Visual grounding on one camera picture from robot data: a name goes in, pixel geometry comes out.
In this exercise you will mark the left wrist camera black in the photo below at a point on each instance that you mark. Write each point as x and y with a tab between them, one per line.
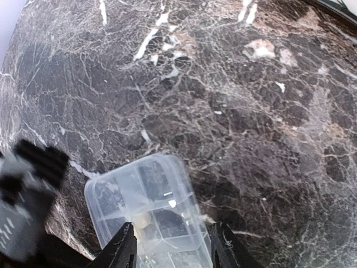
31	179

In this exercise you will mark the clear plastic pill organizer box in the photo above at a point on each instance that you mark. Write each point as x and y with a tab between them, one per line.
160	185

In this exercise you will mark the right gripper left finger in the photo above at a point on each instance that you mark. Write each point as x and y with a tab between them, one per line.
120	252

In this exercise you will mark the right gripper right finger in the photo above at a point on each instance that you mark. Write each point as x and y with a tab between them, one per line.
227	251

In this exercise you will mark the square floral ceramic plate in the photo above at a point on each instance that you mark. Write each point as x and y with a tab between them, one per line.
343	11

